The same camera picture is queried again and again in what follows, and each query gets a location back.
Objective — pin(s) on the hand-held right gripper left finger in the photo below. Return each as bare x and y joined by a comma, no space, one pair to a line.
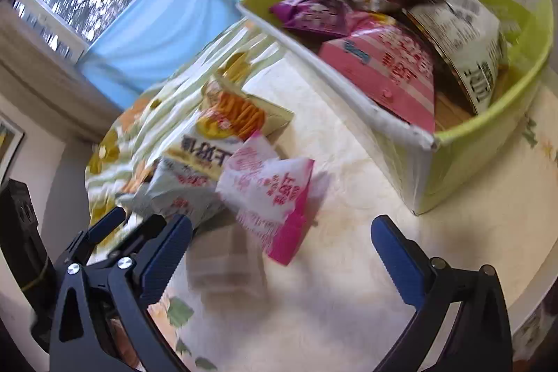
162,261

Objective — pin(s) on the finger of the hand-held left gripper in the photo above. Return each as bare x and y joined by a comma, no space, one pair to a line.
144,232
107,224

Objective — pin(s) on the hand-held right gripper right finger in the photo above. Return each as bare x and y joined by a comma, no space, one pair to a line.
397,263

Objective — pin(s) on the grey white snack packet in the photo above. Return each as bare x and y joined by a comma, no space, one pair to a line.
170,193

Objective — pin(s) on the green cardboard box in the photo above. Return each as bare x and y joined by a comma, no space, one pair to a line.
440,176

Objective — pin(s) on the pink white snack packet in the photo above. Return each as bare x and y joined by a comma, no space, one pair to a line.
270,189

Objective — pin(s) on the pink striped snack packet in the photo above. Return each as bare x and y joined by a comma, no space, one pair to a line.
388,71

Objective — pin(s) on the white barcode snack packet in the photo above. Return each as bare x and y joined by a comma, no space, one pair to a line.
466,36

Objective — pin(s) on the purple snack packet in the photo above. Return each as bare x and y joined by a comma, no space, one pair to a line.
314,12

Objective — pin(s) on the grey headboard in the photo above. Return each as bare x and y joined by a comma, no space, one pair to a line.
65,202

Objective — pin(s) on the floral striped blanket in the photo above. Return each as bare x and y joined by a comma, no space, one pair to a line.
139,128

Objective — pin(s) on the yellow white lettered snack packet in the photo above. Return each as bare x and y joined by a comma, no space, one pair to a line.
200,147

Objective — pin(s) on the brown curtain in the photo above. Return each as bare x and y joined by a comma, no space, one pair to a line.
48,84

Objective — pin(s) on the orange sticks snack packet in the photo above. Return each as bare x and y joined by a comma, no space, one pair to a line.
237,110

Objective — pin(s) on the light blue cloth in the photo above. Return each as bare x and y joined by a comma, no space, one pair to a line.
165,27

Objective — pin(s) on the framed wall poster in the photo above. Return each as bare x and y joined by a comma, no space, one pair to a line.
8,145

